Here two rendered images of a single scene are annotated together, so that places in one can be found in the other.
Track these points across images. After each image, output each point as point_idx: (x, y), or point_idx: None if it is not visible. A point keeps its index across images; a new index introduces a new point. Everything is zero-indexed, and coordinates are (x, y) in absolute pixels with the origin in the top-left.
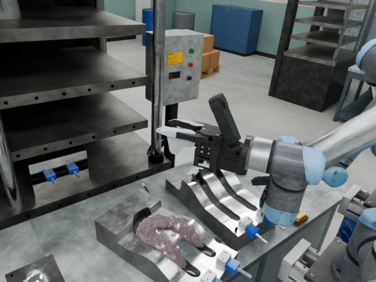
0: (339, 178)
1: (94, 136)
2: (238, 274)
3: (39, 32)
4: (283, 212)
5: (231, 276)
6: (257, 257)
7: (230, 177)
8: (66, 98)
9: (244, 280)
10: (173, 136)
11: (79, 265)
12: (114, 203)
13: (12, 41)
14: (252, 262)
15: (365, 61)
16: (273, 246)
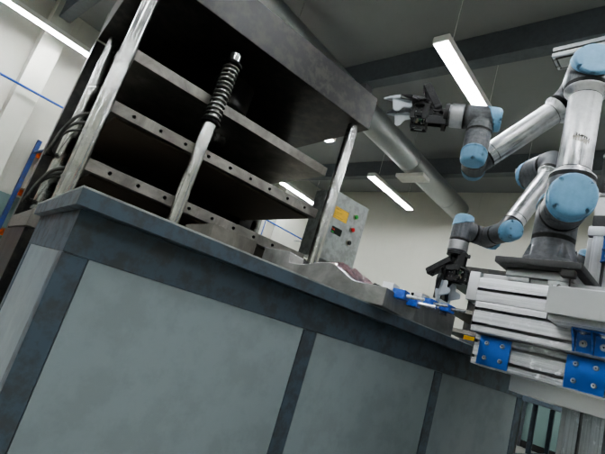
0: (515, 227)
1: (254, 237)
2: (416, 330)
3: (255, 126)
4: (477, 143)
5: (410, 320)
6: (435, 330)
7: None
8: (250, 184)
9: (413, 390)
10: (398, 96)
11: None
12: None
13: (235, 121)
14: (429, 328)
15: (522, 170)
16: (452, 337)
